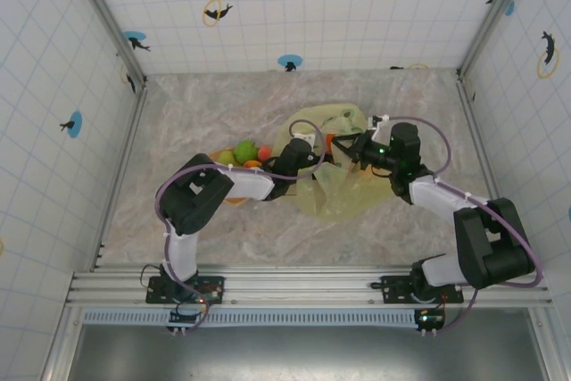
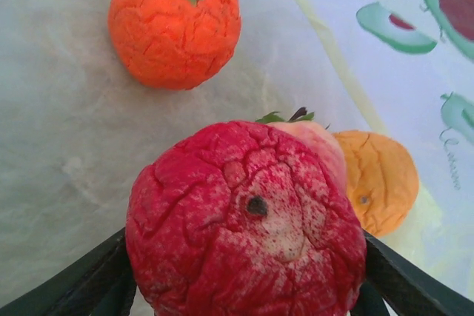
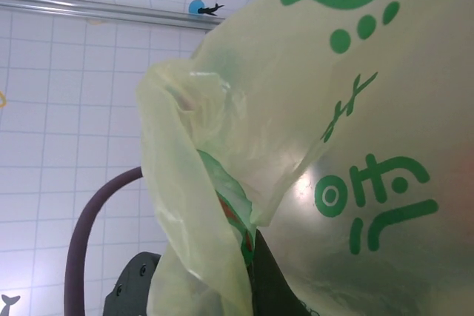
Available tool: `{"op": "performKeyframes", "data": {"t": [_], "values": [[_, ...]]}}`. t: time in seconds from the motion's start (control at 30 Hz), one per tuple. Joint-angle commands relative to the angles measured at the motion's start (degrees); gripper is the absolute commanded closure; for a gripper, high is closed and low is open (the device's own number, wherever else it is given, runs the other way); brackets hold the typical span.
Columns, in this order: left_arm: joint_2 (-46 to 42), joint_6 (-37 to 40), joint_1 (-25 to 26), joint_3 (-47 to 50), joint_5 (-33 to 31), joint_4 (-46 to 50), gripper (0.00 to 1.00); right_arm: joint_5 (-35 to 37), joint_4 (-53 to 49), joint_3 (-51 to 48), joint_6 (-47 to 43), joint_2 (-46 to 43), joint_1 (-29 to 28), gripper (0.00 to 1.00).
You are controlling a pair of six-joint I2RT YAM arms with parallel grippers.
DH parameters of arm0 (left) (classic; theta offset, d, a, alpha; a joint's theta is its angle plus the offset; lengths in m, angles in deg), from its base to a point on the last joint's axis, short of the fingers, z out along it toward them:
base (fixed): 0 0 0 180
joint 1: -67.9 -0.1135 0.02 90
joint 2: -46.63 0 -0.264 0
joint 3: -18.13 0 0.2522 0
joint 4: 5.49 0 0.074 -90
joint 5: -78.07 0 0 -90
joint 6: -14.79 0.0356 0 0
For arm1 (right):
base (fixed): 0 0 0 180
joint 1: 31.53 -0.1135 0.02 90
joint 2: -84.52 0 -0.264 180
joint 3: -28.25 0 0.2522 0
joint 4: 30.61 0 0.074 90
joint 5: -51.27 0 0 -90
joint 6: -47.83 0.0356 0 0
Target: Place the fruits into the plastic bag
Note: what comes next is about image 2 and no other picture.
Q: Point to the yellow-orange pear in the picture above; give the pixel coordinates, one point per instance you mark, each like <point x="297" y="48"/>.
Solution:
<point x="381" y="183"/>

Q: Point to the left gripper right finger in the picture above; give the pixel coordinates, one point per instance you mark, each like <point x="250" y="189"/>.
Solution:
<point x="414" y="286"/>

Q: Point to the red apple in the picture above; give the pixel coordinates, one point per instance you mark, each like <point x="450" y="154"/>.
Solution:
<point x="237" y="227"/>

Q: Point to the orange tangerine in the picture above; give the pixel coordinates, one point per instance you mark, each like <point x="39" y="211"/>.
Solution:
<point x="174" y="27"/>

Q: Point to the yellow-green avocado print plastic bag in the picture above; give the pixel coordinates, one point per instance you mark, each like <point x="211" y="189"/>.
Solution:
<point x="407" y="90"/>

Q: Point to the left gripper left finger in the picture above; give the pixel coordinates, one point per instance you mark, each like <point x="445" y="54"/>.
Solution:
<point x="74" y="286"/>

